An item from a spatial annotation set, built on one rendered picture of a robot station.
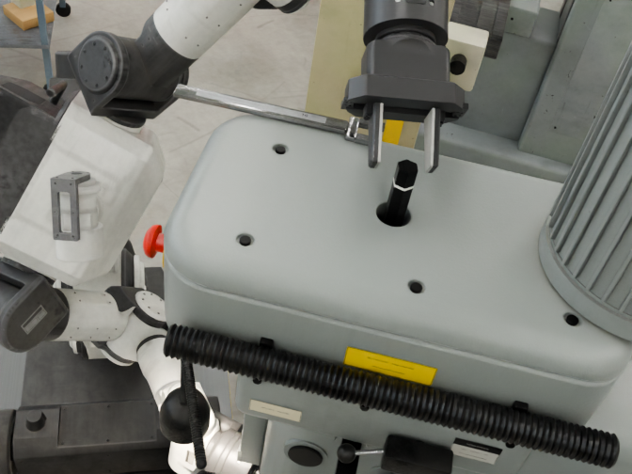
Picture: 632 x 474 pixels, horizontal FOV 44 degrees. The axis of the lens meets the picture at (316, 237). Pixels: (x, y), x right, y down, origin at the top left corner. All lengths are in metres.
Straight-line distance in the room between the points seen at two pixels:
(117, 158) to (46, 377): 1.15
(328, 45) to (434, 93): 1.96
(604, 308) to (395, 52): 0.32
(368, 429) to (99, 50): 0.65
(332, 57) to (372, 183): 1.94
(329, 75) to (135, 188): 1.64
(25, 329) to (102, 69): 0.42
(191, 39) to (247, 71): 3.19
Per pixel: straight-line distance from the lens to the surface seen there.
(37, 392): 2.26
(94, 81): 1.19
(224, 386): 2.44
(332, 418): 0.90
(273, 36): 4.67
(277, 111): 0.91
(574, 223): 0.77
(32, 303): 1.29
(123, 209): 1.25
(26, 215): 1.26
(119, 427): 2.15
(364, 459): 1.01
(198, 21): 1.14
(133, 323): 1.48
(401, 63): 0.81
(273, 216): 0.79
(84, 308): 1.40
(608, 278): 0.75
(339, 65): 2.77
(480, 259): 0.80
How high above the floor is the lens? 2.44
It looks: 45 degrees down
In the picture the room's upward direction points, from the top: 11 degrees clockwise
